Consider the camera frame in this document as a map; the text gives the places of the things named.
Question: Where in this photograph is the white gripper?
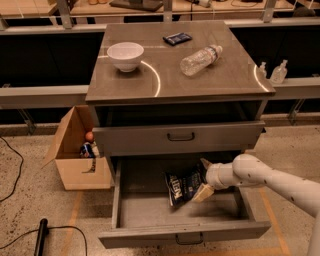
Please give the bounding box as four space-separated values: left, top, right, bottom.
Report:
192 158 234 203

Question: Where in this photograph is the blue chip bag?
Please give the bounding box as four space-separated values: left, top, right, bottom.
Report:
165 164 208 207

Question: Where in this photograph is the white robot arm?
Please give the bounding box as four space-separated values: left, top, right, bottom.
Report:
192 154 320 256

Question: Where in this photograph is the upper grey drawer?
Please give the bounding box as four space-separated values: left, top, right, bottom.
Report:
93 121 265 156

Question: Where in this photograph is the open middle drawer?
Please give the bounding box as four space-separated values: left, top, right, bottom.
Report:
99 152 271 249

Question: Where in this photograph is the grey drawer cabinet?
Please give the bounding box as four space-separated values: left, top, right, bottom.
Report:
85 19 277 188

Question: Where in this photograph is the clear plastic water bottle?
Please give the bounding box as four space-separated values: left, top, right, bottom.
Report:
180 45 223 76

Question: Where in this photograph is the small clear pump bottle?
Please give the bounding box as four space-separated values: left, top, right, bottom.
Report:
259 62 267 77

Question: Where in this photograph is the orange ball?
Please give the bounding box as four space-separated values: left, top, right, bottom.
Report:
85 132 94 143

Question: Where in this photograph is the clear sanitizer pump bottle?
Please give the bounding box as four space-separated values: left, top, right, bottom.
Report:
270 60 288 84

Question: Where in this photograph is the small dark blue packet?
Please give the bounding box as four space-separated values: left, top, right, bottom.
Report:
163 33 192 46

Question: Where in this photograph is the cardboard box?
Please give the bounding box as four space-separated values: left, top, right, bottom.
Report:
42 105 113 190

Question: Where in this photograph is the white ceramic bowl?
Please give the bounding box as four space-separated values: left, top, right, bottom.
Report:
107 42 144 72

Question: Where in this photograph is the black cylinder on floor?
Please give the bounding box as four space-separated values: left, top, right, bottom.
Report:
34 218 49 256

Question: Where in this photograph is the black floor cable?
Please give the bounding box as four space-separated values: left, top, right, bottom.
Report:
0 135 25 203

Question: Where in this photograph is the grey metal rail shelf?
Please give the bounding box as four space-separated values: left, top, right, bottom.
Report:
0 85 89 109

